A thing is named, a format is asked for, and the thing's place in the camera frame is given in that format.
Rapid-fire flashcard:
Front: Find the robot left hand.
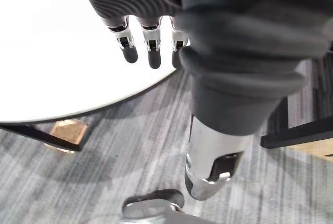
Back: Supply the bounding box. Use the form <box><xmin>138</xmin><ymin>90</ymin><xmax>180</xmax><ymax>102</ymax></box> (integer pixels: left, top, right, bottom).
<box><xmin>71</xmin><ymin>0</ymin><xmax>333</xmax><ymax>201</ymax></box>

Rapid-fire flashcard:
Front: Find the black and wood furniture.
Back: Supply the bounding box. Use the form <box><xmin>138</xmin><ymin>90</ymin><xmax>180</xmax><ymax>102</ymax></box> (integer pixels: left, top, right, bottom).
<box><xmin>260</xmin><ymin>41</ymin><xmax>333</xmax><ymax>160</ymax></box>

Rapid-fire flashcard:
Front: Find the robot dark foot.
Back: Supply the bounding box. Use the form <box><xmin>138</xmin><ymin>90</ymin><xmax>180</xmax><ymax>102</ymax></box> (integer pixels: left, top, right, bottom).
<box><xmin>120</xmin><ymin>188</ymin><xmax>209</xmax><ymax>224</ymax></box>

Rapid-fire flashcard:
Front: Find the white round table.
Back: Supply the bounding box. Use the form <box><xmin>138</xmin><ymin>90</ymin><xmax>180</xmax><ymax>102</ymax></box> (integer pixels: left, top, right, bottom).
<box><xmin>0</xmin><ymin>0</ymin><xmax>192</xmax><ymax>124</ymax></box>

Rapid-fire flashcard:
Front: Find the wooden table foot block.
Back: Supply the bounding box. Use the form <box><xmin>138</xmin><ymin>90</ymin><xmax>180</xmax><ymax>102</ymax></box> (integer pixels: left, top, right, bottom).
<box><xmin>43</xmin><ymin>118</ymin><xmax>88</xmax><ymax>154</ymax></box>

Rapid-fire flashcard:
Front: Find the black table leg frame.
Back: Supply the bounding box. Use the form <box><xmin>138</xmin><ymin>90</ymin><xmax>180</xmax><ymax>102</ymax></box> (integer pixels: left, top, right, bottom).
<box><xmin>0</xmin><ymin>123</ymin><xmax>89</xmax><ymax>153</ymax></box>

